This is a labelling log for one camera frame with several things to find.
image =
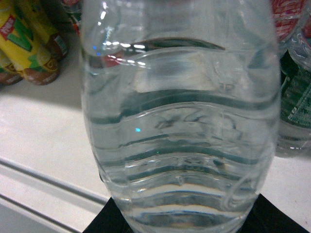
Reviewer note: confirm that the water bottle right back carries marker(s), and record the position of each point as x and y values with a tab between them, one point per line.
293	26

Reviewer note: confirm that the clear water bottle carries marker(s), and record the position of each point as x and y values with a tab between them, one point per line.
181	100

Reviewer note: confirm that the lemon tea bottle left edge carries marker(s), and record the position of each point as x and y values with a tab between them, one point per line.
8	73

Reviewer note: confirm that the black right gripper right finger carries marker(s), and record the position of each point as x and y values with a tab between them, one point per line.
264	217

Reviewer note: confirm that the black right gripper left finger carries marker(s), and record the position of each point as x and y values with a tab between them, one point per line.
109	220

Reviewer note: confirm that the yellow lemon tea bottle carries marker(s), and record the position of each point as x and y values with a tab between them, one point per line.
31	60

